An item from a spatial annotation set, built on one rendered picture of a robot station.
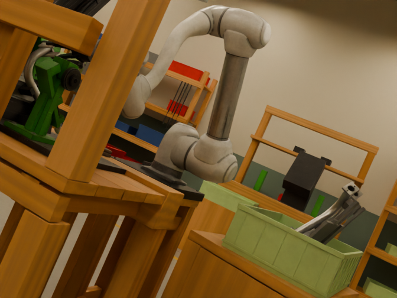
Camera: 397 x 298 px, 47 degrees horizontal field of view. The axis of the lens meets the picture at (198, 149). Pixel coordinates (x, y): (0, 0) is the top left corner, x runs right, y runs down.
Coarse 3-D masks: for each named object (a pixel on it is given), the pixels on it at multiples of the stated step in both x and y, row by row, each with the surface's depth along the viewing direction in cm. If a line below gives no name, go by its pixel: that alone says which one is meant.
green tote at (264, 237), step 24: (240, 216) 169; (264, 216) 165; (288, 216) 222; (240, 240) 168; (264, 240) 164; (288, 240) 160; (312, 240) 157; (336, 240) 211; (264, 264) 162; (288, 264) 159; (312, 264) 155; (336, 264) 152; (312, 288) 154; (336, 288) 170
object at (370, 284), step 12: (396, 180) 622; (396, 192) 581; (384, 216) 581; (372, 240) 582; (372, 252) 576; (384, 252) 576; (396, 252) 574; (360, 264) 582; (396, 264) 565; (360, 276) 580; (360, 288) 611; (372, 288) 577; (384, 288) 574
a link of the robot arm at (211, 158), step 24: (240, 24) 184; (264, 24) 183; (240, 48) 187; (240, 72) 192; (216, 96) 199; (216, 120) 200; (192, 144) 210; (216, 144) 200; (192, 168) 208; (216, 168) 201
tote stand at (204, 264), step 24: (192, 240) 174; (216, 240) 176; (192, 264) 172; (216, 264) 166; (240, 264) 162; (168, 288) 174; (192, 288) 169; (216, 288) 164; (240, 288) 160; (264, 288) 155; (288, 288) 151
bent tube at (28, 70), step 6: (42, 42) 173; (42, 48) 170; (48, 48) 172; (30, 54) 167; (36, 54) 167; (42, 54) 170; (30, 60) 166; (36, 60) 168; (30, 66) 165; (24, 72) 165; (30, 72) 166; (24, 78) 166; (30, 78) 166; (30, 84) 167; (36, 90) 169; (36, 96) 170
